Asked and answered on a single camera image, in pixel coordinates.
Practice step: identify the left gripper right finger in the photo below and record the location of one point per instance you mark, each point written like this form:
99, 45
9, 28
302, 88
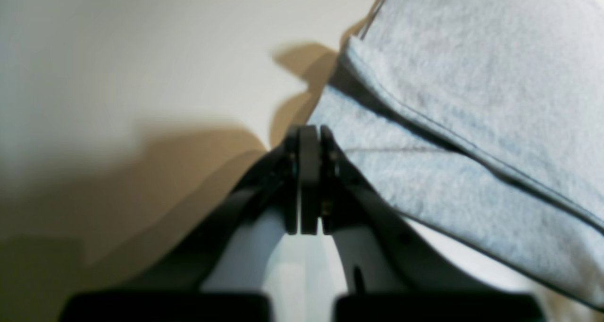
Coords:
393, 274

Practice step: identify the grey T-shirt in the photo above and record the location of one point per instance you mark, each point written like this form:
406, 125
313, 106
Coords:
483, 119

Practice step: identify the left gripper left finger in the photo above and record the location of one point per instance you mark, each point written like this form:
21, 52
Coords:
215, 273

